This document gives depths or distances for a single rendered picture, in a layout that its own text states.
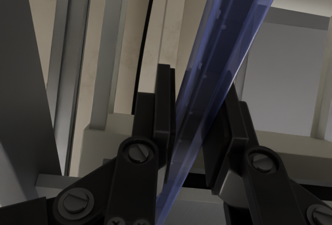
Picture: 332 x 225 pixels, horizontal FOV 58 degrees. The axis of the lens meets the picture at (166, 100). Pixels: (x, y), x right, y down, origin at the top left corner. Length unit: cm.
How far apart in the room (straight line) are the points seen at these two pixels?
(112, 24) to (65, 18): 15
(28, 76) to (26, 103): 2
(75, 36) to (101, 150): 24
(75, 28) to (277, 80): 254
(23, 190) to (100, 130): 39
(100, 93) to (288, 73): 246
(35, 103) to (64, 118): 26
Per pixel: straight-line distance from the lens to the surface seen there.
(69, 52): 45
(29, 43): 18
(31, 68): 18
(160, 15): 262
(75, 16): 45
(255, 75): 283
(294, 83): 293
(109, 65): 58
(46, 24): 309
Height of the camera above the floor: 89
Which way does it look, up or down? 3 degrees up
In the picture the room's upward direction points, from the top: 172 degrees counter-clockwise
